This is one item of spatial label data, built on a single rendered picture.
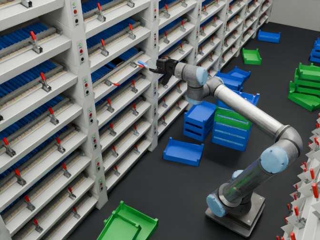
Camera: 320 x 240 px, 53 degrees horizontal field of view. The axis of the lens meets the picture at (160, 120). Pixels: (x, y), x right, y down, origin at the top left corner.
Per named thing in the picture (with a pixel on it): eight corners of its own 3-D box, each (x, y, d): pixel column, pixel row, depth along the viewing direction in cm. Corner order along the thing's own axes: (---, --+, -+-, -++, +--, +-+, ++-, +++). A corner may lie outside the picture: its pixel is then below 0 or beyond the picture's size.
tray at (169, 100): (188, 88, 309) (194, 77, 300) (156, 121, 268) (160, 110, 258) (171, 77, 313) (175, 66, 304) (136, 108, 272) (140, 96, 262)
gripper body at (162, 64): (161, 54, 184) (180, 58, 179) (162, 68, 189) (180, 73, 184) (155, 59, 179) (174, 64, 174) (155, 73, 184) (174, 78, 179)
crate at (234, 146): (249, 138, 292) (250, 131, 287) (244, 152, 278) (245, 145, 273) (216, 129, 302) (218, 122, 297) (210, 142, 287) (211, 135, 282)
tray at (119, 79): (149, 62, 226) (153, 51, 219) (93, 105, 184) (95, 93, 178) (126, 48, 230) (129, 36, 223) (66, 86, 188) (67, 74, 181)
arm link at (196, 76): (201, 89, 172) (202, 72, 166) (180, 84, 177) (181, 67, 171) (208, 82, 179) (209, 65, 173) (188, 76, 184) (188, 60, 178)
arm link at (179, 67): (188, 75, 183) (180, 83, 176) (180, 73, 185) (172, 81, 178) (188, 61, 178) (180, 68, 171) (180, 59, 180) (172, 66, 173)
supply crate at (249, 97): (257, 101, 268) (259, 93, 263) (252, 115, 253) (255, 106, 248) (222, 93, 277) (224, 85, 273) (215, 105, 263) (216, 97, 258)
